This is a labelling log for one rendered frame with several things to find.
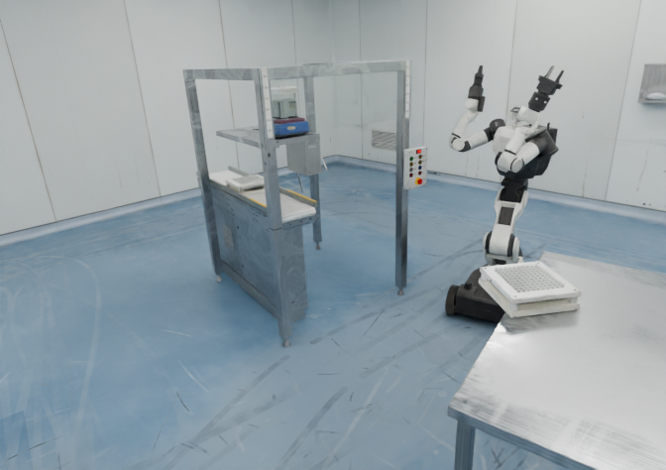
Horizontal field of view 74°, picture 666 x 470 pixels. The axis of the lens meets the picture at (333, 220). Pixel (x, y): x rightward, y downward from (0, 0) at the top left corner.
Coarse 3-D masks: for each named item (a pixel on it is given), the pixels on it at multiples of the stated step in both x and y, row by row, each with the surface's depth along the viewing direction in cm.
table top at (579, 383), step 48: (624, 288) 161; (528, 336) 136; (576, 336) 135; (624, 336) 134; (480, 384) 118; (528, 384) 117; (576, 384) 116; (624, 384) 115; (528, 432) 102; (576, 432) 102; (624, 432) 101
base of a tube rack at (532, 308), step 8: (480, 280) 167; (488, 288) 161; (496, 288) 160; (496, 296) 155; (504, 296) 154; (504, 304) 150; (520, 304) 149; (528, 304) 149; (536, 304) 148; (544, 304) 148; (552, 304) 148; (560, 304) 148; (568, 304) 148; (576, 304) 148; (512, 312) 145; (520, 312) 146; (528, 312) 146; (536, 312) 147; (544, 312) 147
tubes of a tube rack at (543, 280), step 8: (504, 272) 160; (512, 272) 160; (520, 272) 159; (528, 272) 160; (536, 272) 158; (512, 280) 154; (520, 280) 154; (528, 280) 153; (544, 280) 154; (552, 280) 153; (520, 288) 149
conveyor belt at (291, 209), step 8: (216, 176) 346; (224, 176) 345; (232, 176) 344; (240, 176) 343; (224, 184) 322; (264, 192) 299; (264, 200) 282; (280, 200) 280; (288, 200) 279; (296, 200) 279; (288, 208) 264; (296, 208) 264; (304, 208) 263; (312, 208) 264; (288, 216) 254; (296, 216) 257; (304, 216) 261
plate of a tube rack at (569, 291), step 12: (516, 264) 167; (528, 264) 167; (540, 264) 166; (492, 276) 159; (552, 276) 157; (504, 288) 151; (564, 288) 149; (576, 288) 149; (516, 300) 144; (528, 300) 145; (540, 300) 145
